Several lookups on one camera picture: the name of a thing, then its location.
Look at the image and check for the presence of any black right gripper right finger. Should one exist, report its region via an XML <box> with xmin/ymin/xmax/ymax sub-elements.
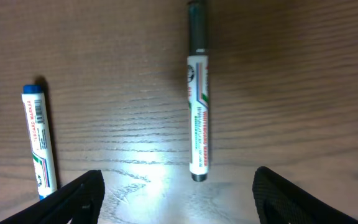
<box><xmin>252</xmin><ymin>166</ymin><xmax>358</xmax><ymax>224</ymax></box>

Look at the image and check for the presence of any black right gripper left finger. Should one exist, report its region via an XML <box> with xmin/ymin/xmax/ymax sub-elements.
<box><xmin>0</xmin><ymin>170</ymin><xmax>105</xmax><ymax>224</ymax></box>

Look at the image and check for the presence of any blue whiteboard marker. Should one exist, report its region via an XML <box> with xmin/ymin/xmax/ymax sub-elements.
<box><xmin>22</xmin><ymin>85</ymin><xmax>58</xmax><ymax>200</ymax></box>

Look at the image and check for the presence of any black whiteboard marker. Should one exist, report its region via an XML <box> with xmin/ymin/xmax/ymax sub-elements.
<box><xmin>187</xmin><ymin>0</ymin><xmax>209</xmax><ymax>182</ymax></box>

